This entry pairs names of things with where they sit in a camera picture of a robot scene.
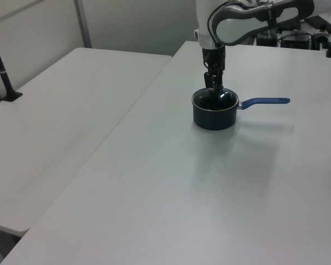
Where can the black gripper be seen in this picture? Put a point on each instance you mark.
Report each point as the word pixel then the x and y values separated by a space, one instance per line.
pixel 213 58

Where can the glass lid blue knob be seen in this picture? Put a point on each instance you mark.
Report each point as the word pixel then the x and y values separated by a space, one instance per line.
pixel 226 98

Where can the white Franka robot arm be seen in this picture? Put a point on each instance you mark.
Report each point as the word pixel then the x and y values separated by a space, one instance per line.
pixel 237 27

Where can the black electronics box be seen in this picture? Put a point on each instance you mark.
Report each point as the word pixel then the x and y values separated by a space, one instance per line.
pixel 296 41

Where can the black keyboard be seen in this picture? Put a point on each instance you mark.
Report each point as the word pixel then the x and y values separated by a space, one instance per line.
pixel 320 22

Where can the white side table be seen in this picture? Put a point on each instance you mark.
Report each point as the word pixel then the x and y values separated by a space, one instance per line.
pixel 58 124

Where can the black pole white band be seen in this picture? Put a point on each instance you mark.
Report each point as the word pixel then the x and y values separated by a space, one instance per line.
pixel 5 82

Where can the grey metal partition post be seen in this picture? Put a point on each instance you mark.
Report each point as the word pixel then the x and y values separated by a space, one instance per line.
pixel 84 25

